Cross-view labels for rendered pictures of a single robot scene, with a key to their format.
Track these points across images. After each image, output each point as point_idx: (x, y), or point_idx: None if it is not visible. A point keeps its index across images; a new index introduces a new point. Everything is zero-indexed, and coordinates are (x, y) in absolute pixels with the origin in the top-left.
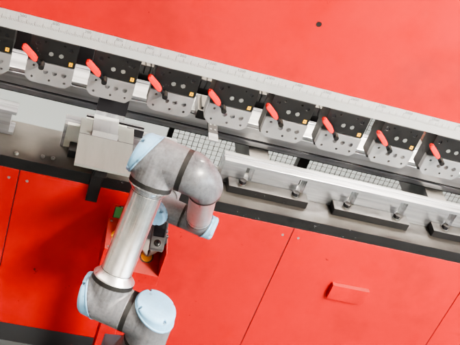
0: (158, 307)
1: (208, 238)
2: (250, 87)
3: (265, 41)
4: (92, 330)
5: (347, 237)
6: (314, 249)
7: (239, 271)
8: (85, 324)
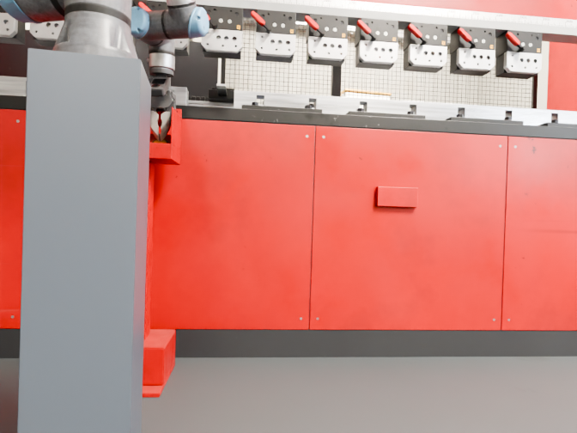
0: None
1: (197, 22)
2: (233, 7)
3: None
4: None
5: (370, 126)
6: (343, 148)
7: (278, 194)
8: None
